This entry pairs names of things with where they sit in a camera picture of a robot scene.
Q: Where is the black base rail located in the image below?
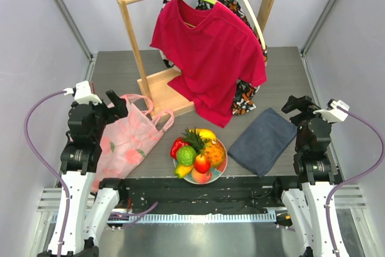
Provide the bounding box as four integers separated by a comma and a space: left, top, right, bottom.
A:
116, 176, 301, 215

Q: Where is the pink plastic bag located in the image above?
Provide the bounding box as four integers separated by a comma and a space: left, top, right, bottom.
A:
91, 94, 174, 193

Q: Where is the yellow green mango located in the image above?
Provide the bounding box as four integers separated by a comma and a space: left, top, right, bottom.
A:
174, 164, 194, 179

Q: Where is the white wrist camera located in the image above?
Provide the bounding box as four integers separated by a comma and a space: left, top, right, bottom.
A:
313, 99, 350, 123
64, 81, 102, 105

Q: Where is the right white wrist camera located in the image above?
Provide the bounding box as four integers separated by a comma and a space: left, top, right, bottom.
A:
313, 99, 350, 123

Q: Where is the patterned black orange garment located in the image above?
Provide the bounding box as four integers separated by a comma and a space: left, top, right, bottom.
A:
162, 0, 268, 116

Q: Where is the orange pineapple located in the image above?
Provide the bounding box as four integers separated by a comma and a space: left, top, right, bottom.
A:
183, 128, 223, 167

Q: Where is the green custard apple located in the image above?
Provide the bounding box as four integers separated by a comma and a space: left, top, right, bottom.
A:
176, 146, 197, 166

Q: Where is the orange peach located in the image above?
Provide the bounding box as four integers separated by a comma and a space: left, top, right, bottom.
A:
191, 169, 212, 184

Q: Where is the wooden clothes rack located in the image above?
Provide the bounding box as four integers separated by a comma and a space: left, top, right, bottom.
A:
114, 0, 286, 118

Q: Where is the red bell pepper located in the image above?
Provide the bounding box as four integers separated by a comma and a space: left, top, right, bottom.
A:
170, 137, 190, 159

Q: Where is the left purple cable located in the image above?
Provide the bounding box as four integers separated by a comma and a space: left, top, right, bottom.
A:
23, 90, 73, 257

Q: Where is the red apple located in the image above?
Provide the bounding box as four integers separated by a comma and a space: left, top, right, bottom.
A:
194, 154, 211, 174

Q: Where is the cream wooden hanger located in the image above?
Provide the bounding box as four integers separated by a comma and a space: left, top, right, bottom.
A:
243, 0, 266, 51

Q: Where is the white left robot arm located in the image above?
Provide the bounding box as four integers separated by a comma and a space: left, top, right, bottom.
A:
39, 90, 128, 256

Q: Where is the folded grey towel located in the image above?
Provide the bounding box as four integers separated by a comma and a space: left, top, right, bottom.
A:
227, 108, 297, 178

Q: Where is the red t-shirt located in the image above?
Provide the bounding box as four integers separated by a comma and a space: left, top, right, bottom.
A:
150, 0, 266, 128

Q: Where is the white cable duct strip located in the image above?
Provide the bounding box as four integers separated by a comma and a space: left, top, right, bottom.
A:
52, 212, 277, 224

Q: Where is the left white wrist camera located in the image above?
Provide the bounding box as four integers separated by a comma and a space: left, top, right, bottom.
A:
64, 81, 102, 105

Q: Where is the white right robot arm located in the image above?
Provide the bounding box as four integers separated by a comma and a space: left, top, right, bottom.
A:
271, 96, 349, 256

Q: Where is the patterned ceramic plate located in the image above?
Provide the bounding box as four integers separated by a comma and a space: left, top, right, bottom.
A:
183, 140, 227, 185

